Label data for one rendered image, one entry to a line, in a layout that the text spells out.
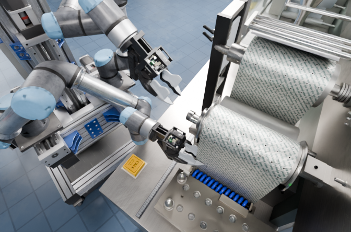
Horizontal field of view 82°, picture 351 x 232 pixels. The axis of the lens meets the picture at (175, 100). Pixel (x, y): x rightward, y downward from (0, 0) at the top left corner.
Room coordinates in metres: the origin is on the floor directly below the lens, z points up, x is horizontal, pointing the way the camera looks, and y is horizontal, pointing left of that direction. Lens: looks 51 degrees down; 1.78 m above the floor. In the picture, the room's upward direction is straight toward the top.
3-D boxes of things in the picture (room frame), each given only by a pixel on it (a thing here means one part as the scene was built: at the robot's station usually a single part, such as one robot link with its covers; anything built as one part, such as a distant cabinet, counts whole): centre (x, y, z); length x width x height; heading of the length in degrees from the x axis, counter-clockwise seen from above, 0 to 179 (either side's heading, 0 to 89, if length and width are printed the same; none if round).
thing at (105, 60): (0.94, 0.41, 0.98); 0.13 x 0.12 x 0.14; 103
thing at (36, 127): (0.61, 0.79, 0.87); 0.15 x 0.15 x 0.10
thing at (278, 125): (0.38, -0.27, 1.18); 0.26 x 0.12 x 0.12; 57
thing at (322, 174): (0.18, -0.35, 1.28); 0.06 x 0.05 x 0.02; 57
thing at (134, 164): (0.34, 0.18, 0.91); 0.07 x 0.07 x 0.02; 57
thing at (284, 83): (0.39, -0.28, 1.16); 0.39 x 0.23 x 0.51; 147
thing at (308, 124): (1.05, -0.98, 1.02); 2.24 x 0.04 x 0.24; 147
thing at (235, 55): (0.57, -0.22, 1.34); 0.06 x 0.06 x 0.06; 57
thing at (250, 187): (0.23, -0.17, 1.11); 0.23 x 0.01 x 0.18; 57
